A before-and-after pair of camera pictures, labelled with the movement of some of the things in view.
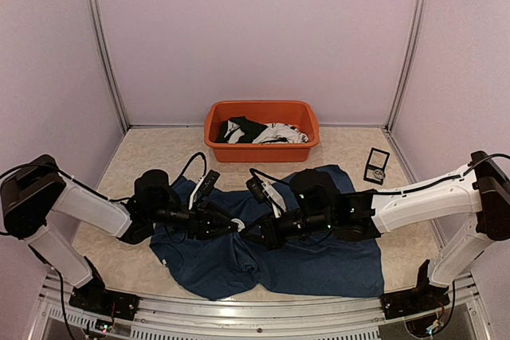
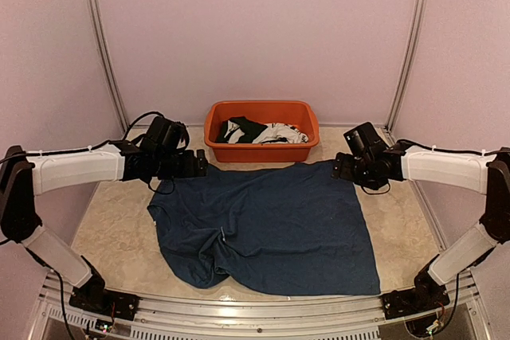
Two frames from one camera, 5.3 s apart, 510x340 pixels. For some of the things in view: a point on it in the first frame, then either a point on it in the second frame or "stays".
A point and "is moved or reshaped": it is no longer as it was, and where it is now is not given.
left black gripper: [199, 226] → [201, 164]
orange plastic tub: [300, 115] stays
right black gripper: [270, 237] → [342, 167]
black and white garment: [241, 130] stays
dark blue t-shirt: [233, 266] is moved or reshaped
